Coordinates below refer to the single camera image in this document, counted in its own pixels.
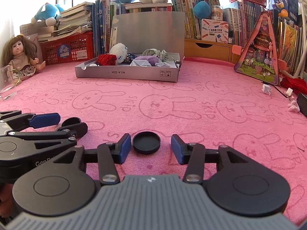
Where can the blue plush on books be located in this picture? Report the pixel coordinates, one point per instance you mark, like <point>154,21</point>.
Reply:
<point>48,13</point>

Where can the stack of books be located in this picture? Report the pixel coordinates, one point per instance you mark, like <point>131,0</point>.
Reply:
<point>75,20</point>

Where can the small white paper cube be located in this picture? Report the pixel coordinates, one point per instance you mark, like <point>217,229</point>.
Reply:
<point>266,89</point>

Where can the green checked cloth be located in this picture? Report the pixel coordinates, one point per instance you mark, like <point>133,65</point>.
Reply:
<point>161,54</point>

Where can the red plastic basket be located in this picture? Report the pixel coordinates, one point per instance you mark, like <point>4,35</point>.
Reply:
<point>74,48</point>

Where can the red knitted item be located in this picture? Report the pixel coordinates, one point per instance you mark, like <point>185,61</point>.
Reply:
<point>106,59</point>

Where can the black power adapter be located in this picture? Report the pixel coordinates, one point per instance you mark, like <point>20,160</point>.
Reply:
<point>302,103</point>

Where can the wooden drawer shelf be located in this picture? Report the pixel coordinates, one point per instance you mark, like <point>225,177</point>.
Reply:
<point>210,50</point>

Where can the grey cardboard box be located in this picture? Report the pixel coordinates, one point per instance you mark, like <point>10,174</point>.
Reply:
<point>138,32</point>

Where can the red cloth at right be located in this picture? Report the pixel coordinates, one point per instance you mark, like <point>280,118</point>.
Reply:
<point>297,85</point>

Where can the blue patterned scrunchie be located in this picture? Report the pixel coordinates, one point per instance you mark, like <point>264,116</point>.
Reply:
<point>129,58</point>

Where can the clear glass cup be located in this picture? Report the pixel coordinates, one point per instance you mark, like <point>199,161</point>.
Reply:
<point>8,88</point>

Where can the triangular pink toy house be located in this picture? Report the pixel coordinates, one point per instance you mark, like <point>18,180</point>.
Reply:
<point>259,57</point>

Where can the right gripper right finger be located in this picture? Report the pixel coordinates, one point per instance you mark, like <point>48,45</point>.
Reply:
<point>194,155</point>

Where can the white paper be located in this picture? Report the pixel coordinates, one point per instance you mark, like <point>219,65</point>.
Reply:
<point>140,63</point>

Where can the white plush toy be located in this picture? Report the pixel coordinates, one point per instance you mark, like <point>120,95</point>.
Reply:
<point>120,51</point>

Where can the small pink white figure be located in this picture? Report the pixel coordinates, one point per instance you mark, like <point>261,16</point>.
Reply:
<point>293,106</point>

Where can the white charger plug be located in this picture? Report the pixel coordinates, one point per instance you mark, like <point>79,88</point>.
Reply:
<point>289,92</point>

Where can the person's left hand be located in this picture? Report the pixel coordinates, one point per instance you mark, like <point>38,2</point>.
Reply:
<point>7,202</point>

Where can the purple plush toy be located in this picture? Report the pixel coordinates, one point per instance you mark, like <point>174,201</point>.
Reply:
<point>152,60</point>

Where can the black round lid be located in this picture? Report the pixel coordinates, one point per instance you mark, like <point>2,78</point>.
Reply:
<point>146,142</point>
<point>71,121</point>

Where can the black binder clip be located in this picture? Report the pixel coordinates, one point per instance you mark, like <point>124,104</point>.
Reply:
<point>178,63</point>

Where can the brown haired doll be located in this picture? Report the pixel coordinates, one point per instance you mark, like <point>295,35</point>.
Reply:
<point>21,55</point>

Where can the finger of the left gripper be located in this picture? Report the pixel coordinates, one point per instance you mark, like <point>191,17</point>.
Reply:
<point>78,129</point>
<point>44,120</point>

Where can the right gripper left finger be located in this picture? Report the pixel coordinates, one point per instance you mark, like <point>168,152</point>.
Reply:
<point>107,155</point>

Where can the white colourful pencil box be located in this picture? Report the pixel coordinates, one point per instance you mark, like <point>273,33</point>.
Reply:
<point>215,31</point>

